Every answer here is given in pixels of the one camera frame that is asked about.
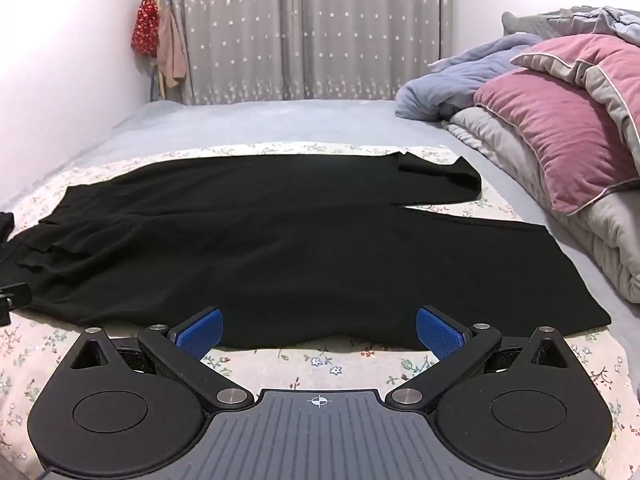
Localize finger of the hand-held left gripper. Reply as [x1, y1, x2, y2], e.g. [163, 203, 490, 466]
[0, 284, 32, 328]

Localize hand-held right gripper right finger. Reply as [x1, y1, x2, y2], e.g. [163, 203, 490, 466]
[386, 305, 572, 407]

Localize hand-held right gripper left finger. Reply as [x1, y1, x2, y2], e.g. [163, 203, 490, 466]
[69, 308, 253, 411]

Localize black pants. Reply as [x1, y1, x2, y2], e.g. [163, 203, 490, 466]
[0, 154, 613, 353]

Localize floral blanket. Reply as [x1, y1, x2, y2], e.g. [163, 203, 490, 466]
[0, 142, 640, 476]

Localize pink pillow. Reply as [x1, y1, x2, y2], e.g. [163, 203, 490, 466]
[474, 67, 640, 216]

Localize pale yellow pole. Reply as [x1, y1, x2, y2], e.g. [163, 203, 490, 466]
[150, 0, 167, 101]

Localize blue-grey blanket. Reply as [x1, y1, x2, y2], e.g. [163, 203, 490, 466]
[395, 35, 543, 121]

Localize pink hanging cloth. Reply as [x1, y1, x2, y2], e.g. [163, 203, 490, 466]
[157, 7, 188, 88]

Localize red floral hanging cloth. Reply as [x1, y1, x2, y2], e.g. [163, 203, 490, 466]
[131, 0, 160, 57]

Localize pink and grey quilt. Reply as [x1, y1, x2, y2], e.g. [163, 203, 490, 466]
[510, 35, 640, 161]

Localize grey star curtain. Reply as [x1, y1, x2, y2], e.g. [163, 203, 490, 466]
[155, 0, 453, 106]

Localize grey pillow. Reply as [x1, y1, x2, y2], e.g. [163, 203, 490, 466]
[501, 7, 621, 38]

